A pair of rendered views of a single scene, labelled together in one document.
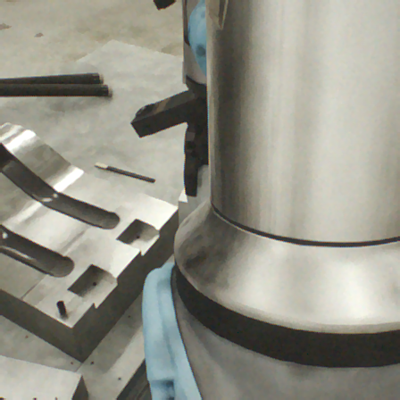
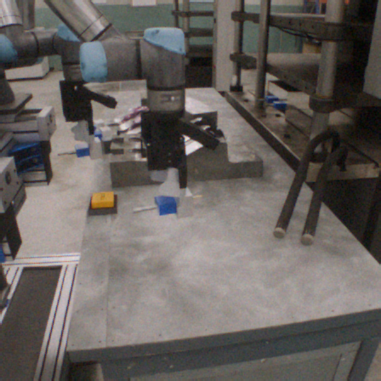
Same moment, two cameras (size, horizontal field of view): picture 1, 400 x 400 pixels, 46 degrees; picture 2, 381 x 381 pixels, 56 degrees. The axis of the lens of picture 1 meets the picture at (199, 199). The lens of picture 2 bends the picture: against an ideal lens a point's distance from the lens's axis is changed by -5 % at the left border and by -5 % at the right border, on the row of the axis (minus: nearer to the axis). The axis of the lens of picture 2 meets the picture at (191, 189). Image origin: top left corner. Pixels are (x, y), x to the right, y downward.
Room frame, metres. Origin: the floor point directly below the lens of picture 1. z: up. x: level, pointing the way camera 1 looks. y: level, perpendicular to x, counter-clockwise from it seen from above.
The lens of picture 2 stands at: (1.55, -0.43, 1.35)
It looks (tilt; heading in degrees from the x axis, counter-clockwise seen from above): 28 degrees down; 141
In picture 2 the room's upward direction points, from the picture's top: straight up
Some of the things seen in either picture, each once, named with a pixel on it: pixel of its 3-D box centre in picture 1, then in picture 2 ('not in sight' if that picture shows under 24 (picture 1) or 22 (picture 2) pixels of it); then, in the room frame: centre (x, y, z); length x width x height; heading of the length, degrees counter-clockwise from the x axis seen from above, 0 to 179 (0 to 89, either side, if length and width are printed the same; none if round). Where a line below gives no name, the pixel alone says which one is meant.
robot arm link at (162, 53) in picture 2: not in sight; (163, 58); (0.95, -0.02, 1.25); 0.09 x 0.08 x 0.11; 59
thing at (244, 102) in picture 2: not in sight; (326, 118); (0.50, 1.37, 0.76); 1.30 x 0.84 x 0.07; 150
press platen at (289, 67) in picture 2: not in sight; (333, 84); (0.51, 1.37, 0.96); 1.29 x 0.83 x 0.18; 150
